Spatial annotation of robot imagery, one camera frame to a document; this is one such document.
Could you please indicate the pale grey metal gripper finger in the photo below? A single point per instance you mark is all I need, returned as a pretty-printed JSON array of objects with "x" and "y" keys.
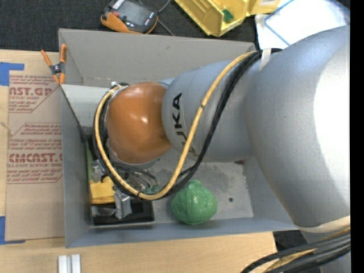
[{"x": 123, "y": 206}]

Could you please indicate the black flat box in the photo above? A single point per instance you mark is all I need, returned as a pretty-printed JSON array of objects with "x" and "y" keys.
[{"x": 142, "y": 212}]

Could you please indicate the yellow block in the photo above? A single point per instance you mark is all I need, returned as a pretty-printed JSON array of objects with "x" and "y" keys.
[{"x": 101, "y": 190}]

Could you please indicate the green toy lettuce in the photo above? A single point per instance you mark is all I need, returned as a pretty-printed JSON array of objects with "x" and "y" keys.
[{"x": 194, "y": 203}]

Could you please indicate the brown cardboard board red print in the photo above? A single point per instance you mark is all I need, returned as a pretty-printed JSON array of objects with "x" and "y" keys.
[{"x": 34, "y": 203}]

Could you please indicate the grey metal bin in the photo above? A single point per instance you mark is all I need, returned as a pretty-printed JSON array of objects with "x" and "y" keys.
[{"x": 119, "y": 55}]

